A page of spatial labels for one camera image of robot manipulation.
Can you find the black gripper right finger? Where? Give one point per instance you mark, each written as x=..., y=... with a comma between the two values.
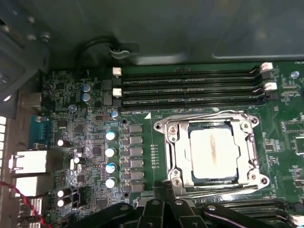
x=180, y=213

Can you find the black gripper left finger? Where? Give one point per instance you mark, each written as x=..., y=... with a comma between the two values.
x=154, y=213

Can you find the silver CPU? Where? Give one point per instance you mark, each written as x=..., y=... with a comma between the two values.
x=213, y=154

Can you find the black RAM slot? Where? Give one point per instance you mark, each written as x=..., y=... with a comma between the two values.
x=190, y=81
x=190, y=90
x=280, y=219
x=190, y=74
x=256, y=210
x=237, y=202
x=190, y=100

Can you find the CPU socket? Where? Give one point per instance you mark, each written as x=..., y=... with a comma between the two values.
x=263, y=180

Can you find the silver capacitor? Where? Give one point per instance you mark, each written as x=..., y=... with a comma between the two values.
x=62, y=142
x=111, y=183
x=62, y=203
x=111, y=168
x=110, y=152
x=86, y=88
x=110, y=135
x=79, y=159
x=63, y=192
x=86, y=97
x=114, y=115

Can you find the green motherboard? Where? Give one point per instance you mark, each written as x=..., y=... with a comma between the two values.
x=280, y=166

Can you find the silver rear port block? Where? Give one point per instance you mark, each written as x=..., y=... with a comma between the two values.
x=31, y=101
x=29, y=211
x=31, y=162
x=27, y=186

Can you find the blue rear port connector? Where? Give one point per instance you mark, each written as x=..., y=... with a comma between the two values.
x=40, y=130

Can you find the black PC case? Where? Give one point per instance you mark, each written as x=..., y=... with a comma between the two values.
x=166, y=28

